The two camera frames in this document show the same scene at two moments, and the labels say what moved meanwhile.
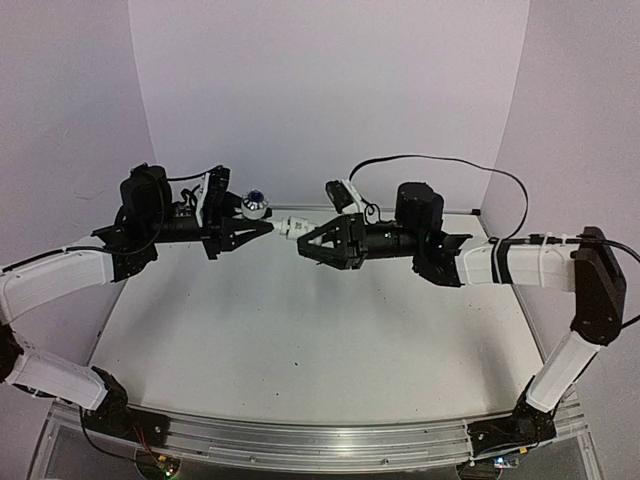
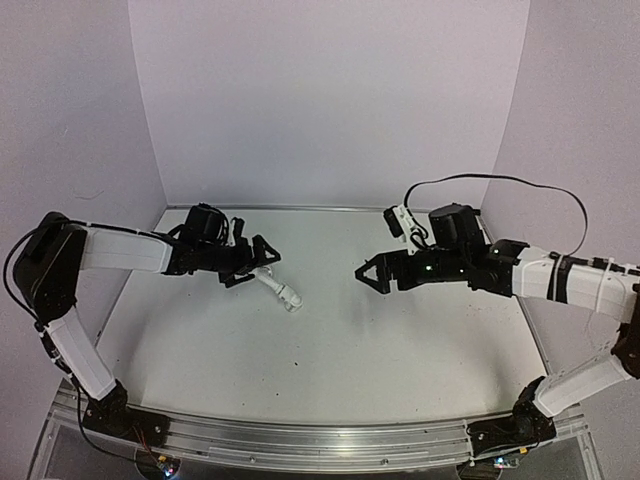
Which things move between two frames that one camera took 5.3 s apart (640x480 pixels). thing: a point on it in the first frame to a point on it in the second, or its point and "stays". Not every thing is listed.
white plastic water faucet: x=254 y=204 to x=264 y=274
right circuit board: x=505 y=463 stays
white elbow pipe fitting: x=293 y=227 to x=292 y=300
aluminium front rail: x=276 y=443 stays
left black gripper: x=233 y=240 to x=246 y=258
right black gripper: x=346 y=239 to x=395 y=261
